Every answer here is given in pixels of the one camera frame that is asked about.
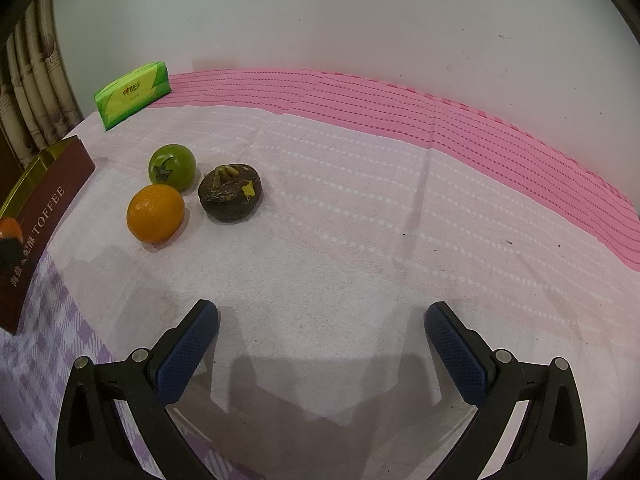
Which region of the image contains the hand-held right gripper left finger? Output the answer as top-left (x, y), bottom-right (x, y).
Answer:
top-left (55, 300), bottom-right (219, 480)

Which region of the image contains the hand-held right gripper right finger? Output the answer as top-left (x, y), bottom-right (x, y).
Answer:
top-left (425, 301), bottom-right (588, 480)

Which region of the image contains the orange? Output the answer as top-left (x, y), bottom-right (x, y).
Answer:
top-left (126, 184), bottom-right (186, 244)

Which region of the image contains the dark brown water chestnut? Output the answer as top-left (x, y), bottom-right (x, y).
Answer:
top-left (198, 164), bottom-right (263, 222)

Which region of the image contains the green tomato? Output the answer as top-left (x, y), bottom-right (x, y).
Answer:
top-left (148, 143), bottom-right (197, 192)

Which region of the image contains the gold metal tin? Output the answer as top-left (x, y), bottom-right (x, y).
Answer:
top-left (0, 135), bottom-right (97, 336)

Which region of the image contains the pink purple checked cloth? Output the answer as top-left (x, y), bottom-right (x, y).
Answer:
top-left (0, 67), bottom-right (640, 480)

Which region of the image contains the green tissue box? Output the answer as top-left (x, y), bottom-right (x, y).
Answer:
top-left (95, 61), bottom-right (172, 132)

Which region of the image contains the beige patterned curtain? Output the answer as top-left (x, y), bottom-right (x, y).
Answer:
top-left (0, 0), bottom-right (83, 171)

